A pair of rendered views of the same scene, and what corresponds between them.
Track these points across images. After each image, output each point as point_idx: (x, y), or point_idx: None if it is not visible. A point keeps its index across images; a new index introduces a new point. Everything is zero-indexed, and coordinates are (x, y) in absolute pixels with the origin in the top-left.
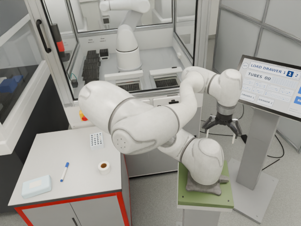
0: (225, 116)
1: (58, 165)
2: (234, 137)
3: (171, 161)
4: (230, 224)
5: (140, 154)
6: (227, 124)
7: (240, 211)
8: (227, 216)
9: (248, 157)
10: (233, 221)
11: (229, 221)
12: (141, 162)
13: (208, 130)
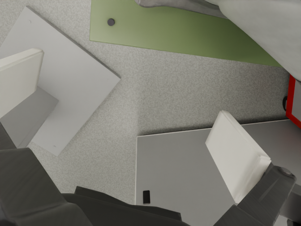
0: None
1: None
2: (3, 63)
3: (195, 146)
4: (87, 8)
5: (281, 159)
6: (31, 189)
7: (61, 33)
8: (89, 27)
9: (13, 135)
10: (80, 15)
11: (89, 15)
12: (269, 144)
13: (258, 156)
